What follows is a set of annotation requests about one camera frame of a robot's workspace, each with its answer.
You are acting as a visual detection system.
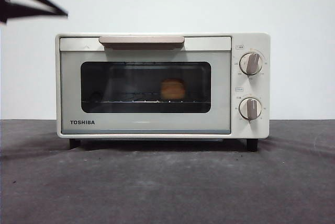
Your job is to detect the glass oven door beige handle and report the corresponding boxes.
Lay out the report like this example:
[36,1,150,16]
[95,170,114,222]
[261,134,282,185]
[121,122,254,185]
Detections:
[59,35,232,135]

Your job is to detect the cream temperature knob beige grip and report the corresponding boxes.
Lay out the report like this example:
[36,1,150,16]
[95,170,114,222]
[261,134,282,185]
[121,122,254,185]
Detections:
[239,52,263,75]

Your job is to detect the metal wire oven rack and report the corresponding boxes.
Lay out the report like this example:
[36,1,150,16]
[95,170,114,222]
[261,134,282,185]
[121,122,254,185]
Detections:
[81,98,210,104]

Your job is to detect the orange-brown bread roll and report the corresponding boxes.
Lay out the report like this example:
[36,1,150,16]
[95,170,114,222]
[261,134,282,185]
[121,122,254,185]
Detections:
[160,77,186,101]

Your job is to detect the cream timer knob beige grip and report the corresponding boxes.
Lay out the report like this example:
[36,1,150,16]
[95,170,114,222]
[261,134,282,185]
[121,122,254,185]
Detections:
[239,97,262,120]

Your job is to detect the cream Toshiba toaster oven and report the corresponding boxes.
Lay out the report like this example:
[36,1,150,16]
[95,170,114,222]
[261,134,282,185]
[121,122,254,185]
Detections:
[54,32,271,152]

